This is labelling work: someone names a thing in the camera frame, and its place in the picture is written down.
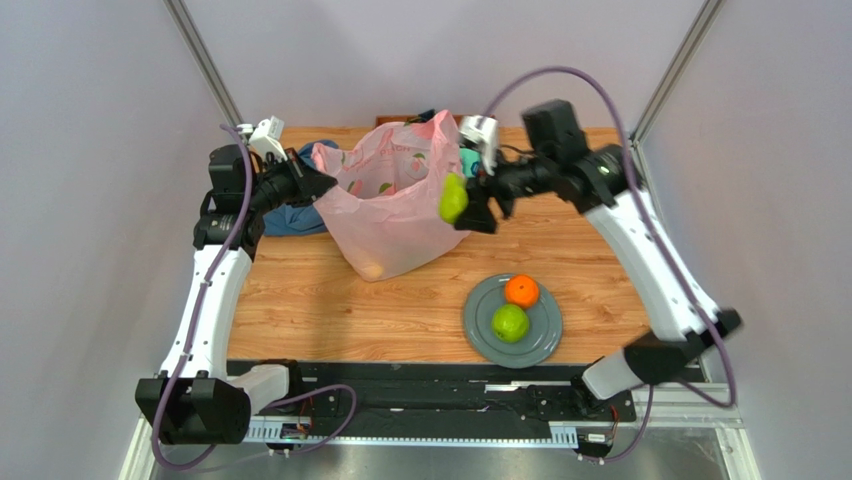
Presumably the dark rolled sock back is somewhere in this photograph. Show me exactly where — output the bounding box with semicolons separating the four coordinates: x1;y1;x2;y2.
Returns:
405;109;436;125

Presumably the blue crumpled cloth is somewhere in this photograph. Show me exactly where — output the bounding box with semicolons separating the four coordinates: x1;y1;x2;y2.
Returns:
264;139;338;237

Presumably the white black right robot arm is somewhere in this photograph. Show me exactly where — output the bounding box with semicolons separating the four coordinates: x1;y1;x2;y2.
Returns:
441;100;742;402

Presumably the grey round plate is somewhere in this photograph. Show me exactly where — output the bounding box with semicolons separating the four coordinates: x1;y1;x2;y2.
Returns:
462;273;563;369

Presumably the orange fake fruit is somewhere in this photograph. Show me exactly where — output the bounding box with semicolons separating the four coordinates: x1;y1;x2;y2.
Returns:
503;274;540;309

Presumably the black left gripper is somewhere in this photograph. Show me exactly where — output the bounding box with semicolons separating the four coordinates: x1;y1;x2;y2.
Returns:
246;148;336;216

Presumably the aluminium frame rail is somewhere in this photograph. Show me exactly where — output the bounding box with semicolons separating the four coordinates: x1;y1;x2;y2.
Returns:
121;362;760;479

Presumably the teal white sock right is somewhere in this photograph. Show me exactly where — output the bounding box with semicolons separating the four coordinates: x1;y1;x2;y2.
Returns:
459;148;482;178

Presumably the yellow fake fruit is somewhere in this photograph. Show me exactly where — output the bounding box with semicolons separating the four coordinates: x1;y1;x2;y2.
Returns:
362;263;385;281

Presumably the pink translucent plastic bag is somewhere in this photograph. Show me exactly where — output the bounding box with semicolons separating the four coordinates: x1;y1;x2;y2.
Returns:
311;110;468;280

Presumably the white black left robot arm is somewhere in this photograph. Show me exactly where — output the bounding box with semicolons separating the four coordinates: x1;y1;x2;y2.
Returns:
135;144;337;445

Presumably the green fake pear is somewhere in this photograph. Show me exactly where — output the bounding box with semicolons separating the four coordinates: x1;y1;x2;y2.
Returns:
438;173;469;225

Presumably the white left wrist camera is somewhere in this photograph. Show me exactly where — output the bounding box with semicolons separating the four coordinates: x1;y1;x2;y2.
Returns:
236;116;288;164

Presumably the wooden compartment tray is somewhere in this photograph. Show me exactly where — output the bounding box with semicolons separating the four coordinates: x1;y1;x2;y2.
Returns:
374;115;419;127

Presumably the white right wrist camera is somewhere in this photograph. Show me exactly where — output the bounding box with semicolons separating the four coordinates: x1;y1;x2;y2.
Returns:
459;115;499;176

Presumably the green fake apple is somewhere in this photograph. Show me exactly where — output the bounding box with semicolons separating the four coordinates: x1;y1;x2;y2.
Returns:
491;303;530;344

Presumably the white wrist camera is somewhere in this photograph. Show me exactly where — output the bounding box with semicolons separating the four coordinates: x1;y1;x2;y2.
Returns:
459;115;499;176
236;116;288;164

